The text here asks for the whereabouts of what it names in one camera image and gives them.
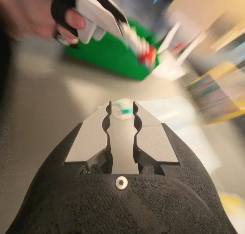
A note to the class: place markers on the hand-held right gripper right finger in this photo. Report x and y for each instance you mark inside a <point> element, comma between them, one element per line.
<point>158,144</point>

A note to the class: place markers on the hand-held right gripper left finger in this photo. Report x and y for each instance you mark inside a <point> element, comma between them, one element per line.
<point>88,142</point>

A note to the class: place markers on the round white plate teal bricks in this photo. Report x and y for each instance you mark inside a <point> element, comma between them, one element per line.
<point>122,113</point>

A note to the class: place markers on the red white green lego assembly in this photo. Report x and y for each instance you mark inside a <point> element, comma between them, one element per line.
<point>147,56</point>

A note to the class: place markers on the yellow lego set box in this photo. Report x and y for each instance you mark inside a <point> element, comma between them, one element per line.
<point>216,96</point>

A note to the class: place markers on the person's left hand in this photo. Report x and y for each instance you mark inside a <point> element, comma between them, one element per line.
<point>28,12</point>

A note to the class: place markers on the open instruction booklet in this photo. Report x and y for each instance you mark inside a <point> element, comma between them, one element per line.
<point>172,113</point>

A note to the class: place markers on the green plastic bin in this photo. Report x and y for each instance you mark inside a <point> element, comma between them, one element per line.
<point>107,58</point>

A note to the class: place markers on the small red cone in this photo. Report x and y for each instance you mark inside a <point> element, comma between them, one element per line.
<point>179,47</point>

